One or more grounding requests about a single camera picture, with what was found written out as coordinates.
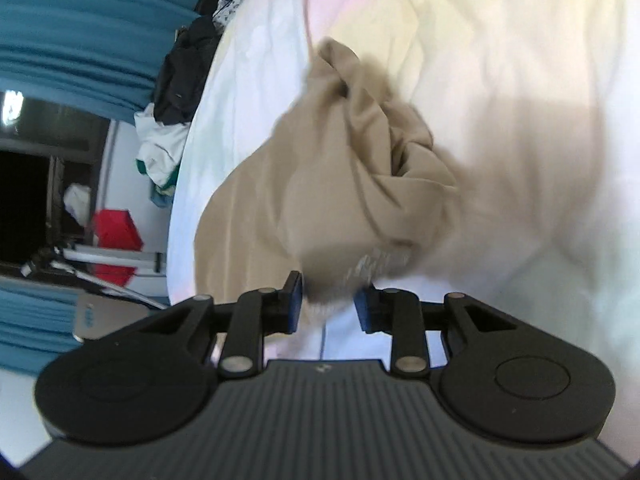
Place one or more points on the tan printed t-shirt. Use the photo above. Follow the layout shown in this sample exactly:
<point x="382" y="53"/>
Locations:
<point x="340" y="185"/>

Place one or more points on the pastel tie-dye bedsheet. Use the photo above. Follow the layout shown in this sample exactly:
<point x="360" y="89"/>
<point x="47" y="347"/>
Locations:
<point x="525" y="110"/>

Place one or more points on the white patterned cloth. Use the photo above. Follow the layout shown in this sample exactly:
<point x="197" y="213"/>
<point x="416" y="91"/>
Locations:
<point x="229" y="7"/>

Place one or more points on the white hung garment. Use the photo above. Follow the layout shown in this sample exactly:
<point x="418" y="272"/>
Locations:
<point x="77" y="202"/>

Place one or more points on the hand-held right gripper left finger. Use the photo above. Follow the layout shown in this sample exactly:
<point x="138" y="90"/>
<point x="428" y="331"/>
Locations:
<point x="295" y="302"/>

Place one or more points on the dark window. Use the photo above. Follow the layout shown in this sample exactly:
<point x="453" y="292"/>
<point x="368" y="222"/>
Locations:
<point x="40" y="180"/>

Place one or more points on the grey chair back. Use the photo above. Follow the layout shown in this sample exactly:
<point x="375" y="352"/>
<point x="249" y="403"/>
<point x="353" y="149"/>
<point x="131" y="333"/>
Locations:
<point x="105" y="317"/>

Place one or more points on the blue curtain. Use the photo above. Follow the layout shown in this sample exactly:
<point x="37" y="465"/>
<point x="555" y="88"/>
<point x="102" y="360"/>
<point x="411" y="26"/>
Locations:
<point x="35" y="325"/>
<point x="85" y="25"/>

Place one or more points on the white crumpled garment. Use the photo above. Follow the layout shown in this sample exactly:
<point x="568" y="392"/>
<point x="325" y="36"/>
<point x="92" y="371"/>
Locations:
<point x="162" y="145"/>

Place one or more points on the green garment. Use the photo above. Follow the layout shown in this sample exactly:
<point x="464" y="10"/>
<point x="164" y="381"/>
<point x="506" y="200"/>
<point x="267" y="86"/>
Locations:
<point x="162" y="187"/>

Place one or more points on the red garment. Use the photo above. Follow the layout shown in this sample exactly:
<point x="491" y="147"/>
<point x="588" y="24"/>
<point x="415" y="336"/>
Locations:
<point x="116" y="242"/>

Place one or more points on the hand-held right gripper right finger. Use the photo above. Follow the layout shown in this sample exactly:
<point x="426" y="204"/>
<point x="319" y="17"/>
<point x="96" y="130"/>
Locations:
<point x="364" y="311"/>

